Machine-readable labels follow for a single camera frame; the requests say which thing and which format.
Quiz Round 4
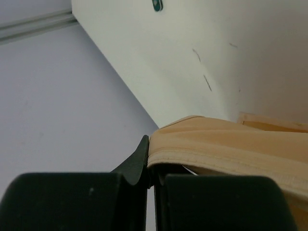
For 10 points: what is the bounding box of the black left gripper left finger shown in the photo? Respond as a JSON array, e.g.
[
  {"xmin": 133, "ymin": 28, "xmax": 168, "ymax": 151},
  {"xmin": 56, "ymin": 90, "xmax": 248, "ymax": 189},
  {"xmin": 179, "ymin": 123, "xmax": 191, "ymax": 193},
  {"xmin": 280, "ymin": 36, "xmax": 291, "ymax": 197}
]
[{"xmin": 0, "ymin": 136, "xmax": 150, "ymax": 231}]

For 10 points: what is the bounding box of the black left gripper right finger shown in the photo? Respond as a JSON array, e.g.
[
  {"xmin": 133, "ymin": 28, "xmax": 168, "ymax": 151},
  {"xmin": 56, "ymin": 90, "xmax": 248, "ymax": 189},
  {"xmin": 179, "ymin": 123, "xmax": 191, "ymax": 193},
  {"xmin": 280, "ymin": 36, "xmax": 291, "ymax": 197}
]
[{"xmin": 151, "ymin": 166, "xmax": 297, "ymax": 231}]

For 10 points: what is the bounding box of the beige cloth napkin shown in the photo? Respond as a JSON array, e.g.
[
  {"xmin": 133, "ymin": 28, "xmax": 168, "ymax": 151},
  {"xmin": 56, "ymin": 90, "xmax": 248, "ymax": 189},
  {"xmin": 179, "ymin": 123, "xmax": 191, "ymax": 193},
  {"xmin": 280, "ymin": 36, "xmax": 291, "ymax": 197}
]
[{"xmin": 147, "ymin": 113, "xmax": 308, "ymax": 231}]

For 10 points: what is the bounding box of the left rear aluminium post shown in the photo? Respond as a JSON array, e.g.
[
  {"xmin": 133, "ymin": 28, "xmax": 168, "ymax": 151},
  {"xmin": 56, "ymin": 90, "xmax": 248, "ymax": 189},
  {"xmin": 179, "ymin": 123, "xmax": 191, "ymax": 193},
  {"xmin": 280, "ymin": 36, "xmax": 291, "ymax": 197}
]
[{"xmin": 0, "ymin": 9, "xmax": 78, "ymax": 45}]

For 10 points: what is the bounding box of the green handled knife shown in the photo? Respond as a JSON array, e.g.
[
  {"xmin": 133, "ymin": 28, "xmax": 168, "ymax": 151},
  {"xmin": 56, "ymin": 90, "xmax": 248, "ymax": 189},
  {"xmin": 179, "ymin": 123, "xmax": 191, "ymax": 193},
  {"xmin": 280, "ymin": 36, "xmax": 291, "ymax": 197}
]
[{"xmin": 152, "ymin": 0, "xmax": 163, "ymax": 12}]

